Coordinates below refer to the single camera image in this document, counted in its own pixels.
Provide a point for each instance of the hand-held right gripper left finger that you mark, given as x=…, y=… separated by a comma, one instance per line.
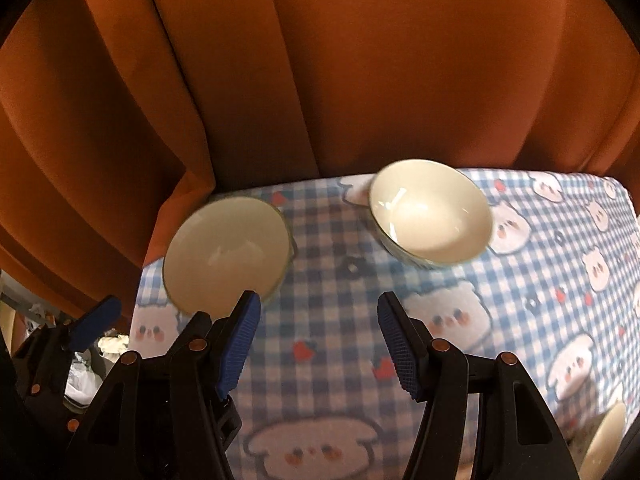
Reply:
x=240, y=345

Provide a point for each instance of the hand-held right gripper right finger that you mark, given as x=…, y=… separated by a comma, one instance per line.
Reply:
x=397, y=350

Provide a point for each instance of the orange curtain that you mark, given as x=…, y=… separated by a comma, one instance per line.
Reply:
x=325, y=60

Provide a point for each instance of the white crumpled bag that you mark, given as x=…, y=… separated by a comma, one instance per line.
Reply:
x=85, y=385

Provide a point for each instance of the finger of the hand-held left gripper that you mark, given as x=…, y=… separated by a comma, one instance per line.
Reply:
x=95, y=322

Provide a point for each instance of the yellow floral plate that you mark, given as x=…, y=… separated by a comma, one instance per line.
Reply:
x=605, y=445

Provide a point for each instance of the white bowl blue pattern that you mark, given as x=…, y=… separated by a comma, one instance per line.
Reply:
x=225, y=245
x=430, y=210

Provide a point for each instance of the blue checkered tablecloth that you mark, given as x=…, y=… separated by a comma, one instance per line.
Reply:
x=325, y=310

